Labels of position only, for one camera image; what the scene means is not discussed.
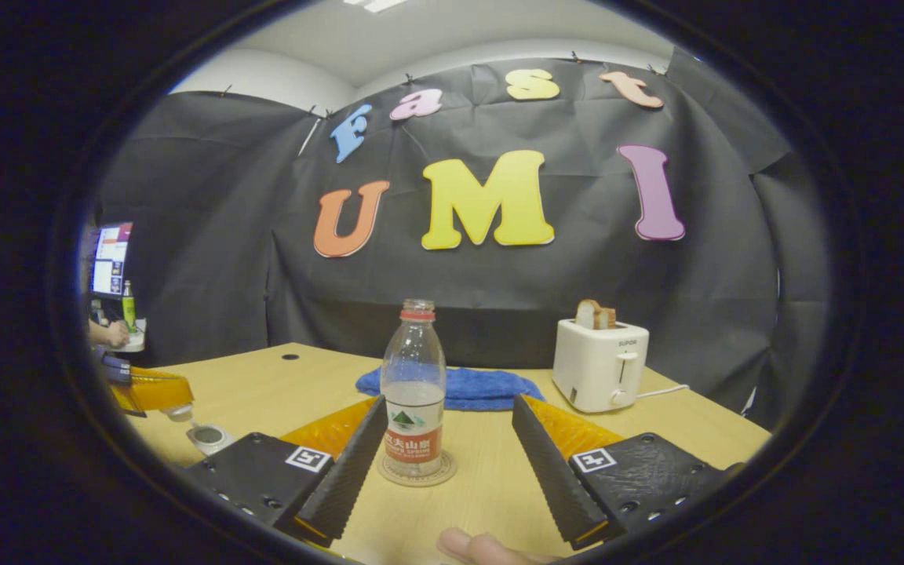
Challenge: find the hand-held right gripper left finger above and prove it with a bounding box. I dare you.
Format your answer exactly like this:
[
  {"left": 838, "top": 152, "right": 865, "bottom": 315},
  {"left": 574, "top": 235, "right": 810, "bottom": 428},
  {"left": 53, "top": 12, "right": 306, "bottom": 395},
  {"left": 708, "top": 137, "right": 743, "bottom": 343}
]
[{"left": 184, "top": 394, "right": 390, "bottom": 549}]

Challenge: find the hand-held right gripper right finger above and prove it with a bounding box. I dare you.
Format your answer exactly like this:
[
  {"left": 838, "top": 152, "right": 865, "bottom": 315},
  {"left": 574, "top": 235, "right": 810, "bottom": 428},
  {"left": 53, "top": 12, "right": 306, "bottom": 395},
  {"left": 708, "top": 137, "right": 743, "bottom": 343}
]
[{"left": 511, "top": 394, "right": 745, "bottom": 550}]

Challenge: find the white floral teacup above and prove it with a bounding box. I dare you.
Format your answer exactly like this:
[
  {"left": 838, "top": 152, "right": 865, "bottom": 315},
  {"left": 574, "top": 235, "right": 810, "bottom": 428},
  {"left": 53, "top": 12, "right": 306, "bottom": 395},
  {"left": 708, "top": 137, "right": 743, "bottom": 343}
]
[{"left": 185, "top": 421, "right": 238, "bottom": 458}]

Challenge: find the clear plastic water bottle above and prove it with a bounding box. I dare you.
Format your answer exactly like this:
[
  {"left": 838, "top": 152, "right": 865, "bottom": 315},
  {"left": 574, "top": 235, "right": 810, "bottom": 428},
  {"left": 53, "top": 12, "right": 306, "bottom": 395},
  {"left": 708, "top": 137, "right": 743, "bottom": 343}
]
[{"left": 379, "top": 298, "right": 449, "bottom": 479}]

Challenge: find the round beige coaster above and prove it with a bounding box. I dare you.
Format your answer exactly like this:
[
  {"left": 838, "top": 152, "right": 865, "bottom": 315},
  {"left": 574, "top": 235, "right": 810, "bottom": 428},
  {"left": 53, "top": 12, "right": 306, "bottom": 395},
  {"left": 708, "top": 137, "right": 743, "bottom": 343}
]
[{"left": 376, "top": 449, "right": 458, "bottom": 489}]

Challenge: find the white container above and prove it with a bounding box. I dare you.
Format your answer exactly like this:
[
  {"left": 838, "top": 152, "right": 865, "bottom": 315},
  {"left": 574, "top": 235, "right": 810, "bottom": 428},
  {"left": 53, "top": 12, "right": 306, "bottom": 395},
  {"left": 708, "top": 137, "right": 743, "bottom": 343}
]
[{"left": 118, "top": 317, "right": 148, "bottom": 353}]

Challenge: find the blue towel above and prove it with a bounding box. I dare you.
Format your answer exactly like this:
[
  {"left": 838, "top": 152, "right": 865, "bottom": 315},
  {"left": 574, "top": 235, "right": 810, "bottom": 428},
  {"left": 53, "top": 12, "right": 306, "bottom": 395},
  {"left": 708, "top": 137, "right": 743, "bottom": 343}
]
[{"left": 355, "top": 366, "right": 546, "bottom": 413}]

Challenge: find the white toaster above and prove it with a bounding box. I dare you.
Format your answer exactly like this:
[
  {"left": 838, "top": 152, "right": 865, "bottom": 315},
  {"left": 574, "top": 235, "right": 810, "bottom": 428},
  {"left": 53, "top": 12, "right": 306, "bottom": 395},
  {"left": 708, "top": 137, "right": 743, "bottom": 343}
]
[{"left": 552, "top": 319, "right": 651, "bottom": 414}]

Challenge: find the computer monitor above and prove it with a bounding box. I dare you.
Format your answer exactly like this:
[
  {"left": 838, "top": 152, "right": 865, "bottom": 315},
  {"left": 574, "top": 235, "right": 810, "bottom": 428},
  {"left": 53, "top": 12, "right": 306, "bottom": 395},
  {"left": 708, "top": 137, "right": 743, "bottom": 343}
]
[{"left": 90, "top": 221, "right": 135, "bottom": 300}]

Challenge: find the white stick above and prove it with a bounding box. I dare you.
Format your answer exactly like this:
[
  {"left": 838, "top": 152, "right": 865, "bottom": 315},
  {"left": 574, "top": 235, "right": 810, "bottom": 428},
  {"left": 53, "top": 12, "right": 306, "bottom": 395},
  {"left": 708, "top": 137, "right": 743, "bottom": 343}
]
[{"left": 297, "top": 117, "right": 324, "bottom": 159}]

